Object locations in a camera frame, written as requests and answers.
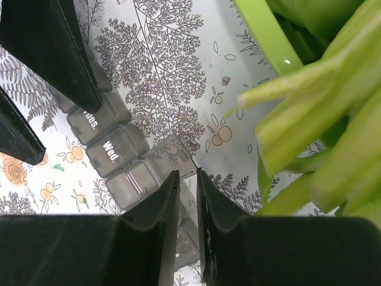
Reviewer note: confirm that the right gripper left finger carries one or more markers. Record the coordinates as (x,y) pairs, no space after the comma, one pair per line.
(135,248)

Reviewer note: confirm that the green plastic basket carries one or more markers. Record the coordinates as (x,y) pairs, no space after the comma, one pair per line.
(263,25)

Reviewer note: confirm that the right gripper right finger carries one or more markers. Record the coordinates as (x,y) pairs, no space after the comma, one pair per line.
(237,248)

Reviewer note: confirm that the celery stalks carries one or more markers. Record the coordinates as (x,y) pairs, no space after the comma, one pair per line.
(321,143)

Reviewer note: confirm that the grey weekly pill organizer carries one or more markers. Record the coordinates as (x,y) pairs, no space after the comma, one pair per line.
(128,168)

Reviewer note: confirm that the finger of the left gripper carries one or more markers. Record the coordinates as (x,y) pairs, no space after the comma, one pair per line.
(18,139)
(45,36)

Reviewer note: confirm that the floral table mat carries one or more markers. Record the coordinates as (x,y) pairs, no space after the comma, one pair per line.
(177,66)

